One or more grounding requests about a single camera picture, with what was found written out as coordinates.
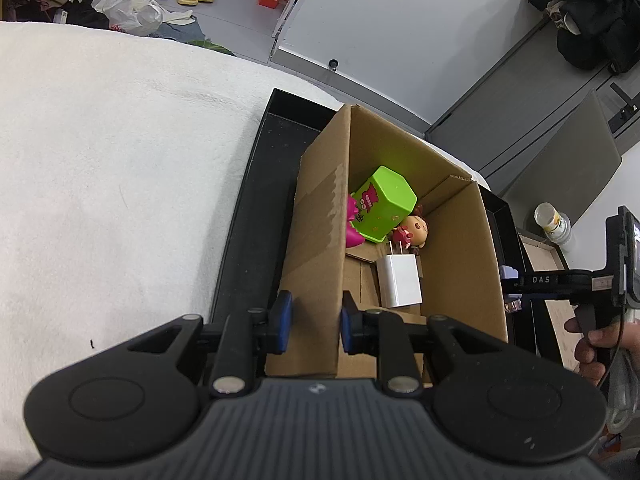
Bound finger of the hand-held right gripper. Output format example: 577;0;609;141
502;278;527;306

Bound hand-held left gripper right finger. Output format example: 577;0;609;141
339;290;509;395

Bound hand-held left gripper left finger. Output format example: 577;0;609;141
125;290;294;394

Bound brown cardboard box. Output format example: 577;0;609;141
263;103;510;387

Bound white power adapter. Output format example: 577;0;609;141
375;239;424;310

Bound small doll figurine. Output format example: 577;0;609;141
392;204;431;249

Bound black shallow tray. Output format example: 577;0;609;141
209;87;552;362

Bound green plastic container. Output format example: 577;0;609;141
349;165;419;244

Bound person's right hand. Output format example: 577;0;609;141
564;317;624;387

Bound wooden framed tray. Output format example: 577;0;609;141
517;229;602;377

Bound white plastic bottle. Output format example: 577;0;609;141
533;202;574;246

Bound pink toy figurine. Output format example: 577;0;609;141
344;195;366;249

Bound grey cabinet door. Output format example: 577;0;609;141
502;88;624;227

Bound grey cabinet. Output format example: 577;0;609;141
424;14;640;222

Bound pile of black jackets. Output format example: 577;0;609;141
523;0;640;74

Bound green leaf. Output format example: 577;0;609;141
192;37;236;57

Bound white board panel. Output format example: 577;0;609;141
269;0;552;127

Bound blue grey jeans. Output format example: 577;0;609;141
149;15;206;44

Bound white plastic bag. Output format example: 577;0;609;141
93;0;165;37

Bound black cloth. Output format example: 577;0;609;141
64;0;111;30

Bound black door handle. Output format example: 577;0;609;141
607;81;640;132

